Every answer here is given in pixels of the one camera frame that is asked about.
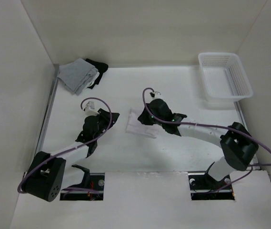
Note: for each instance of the white tank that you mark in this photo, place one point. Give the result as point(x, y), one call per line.
point(94, 79)
point(135, 127)

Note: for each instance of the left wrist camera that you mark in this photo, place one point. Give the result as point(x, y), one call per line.
point(89, 108)

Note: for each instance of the right metal table rail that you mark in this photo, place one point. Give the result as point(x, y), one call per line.
point(242, 120)

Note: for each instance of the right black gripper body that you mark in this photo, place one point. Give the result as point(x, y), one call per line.
point(159, 123)

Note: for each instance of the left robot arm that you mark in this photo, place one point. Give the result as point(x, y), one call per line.
point(50, 173)

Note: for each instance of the metal table rail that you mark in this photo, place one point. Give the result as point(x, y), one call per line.
point(242, 120)
point(48, 110)

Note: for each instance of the white plastic basket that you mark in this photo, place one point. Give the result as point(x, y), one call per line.
point(223, 77)

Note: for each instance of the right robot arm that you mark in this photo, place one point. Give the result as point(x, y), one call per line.
point(238, 150)

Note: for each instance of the folded white tank top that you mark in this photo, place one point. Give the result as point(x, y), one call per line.
point(94, 79)

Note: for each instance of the folded black tank top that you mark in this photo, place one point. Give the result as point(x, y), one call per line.
point(101, 67)

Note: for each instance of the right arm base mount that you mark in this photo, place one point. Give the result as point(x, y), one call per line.
point(203, 188)

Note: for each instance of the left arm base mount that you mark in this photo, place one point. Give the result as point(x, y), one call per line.
point(79, 184)

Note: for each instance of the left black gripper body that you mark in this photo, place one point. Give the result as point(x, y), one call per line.
point(102, 127)

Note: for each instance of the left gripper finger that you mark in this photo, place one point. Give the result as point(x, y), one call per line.
point(105, 114)
point(112, 118)

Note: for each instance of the left metal table rail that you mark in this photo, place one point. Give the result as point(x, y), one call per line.
point(48, 110)

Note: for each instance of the folded grey tank top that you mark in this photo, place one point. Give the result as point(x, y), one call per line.
point(76, 75)

